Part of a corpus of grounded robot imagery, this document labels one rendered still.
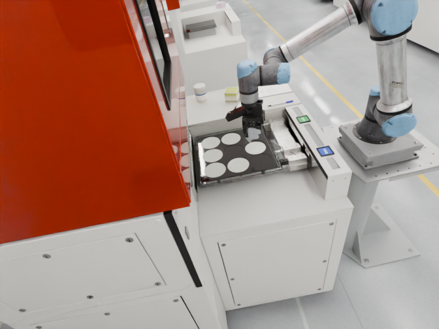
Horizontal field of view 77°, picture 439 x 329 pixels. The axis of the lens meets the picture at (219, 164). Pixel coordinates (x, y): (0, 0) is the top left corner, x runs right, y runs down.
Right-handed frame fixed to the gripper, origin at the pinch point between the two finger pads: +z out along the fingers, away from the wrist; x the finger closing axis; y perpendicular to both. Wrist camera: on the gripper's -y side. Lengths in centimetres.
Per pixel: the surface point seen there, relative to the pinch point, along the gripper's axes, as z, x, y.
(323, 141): 3.3, 8.0, 31.5
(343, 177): 5.8, -10.9, 40.5
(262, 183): 17.3, -9.4, 7.7
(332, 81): 99, 263, 30
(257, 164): 9.4, -5.7, 4.7
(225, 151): 9.4, 1.4, -13.0
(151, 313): 30, -71, -20
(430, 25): 65, 357, 138
